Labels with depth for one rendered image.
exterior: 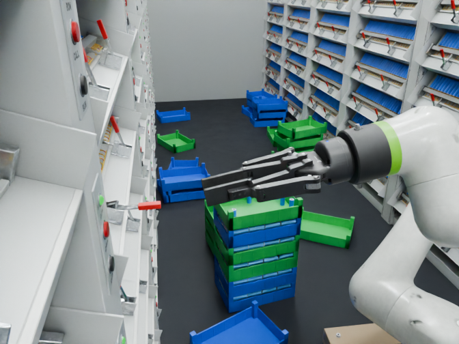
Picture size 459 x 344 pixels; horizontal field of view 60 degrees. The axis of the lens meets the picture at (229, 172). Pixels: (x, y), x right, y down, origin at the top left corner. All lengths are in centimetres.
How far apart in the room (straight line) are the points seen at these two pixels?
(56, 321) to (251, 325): 130
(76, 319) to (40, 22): 26
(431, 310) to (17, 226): 88
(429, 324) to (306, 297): 90
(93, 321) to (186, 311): 132
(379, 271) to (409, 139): 46
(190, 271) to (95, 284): 154
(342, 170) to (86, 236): 41
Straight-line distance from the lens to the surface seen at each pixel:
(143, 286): 107
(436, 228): 70
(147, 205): 64
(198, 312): 173
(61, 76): 32
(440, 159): 69
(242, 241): 152
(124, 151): 88
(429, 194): 69
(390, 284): 104
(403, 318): 101
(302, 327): 169
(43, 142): 33
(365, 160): 65
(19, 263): 26
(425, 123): 69
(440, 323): 99
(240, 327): 166
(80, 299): 41
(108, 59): 83
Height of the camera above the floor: 121
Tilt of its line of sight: 25 degrees down
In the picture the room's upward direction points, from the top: straight up
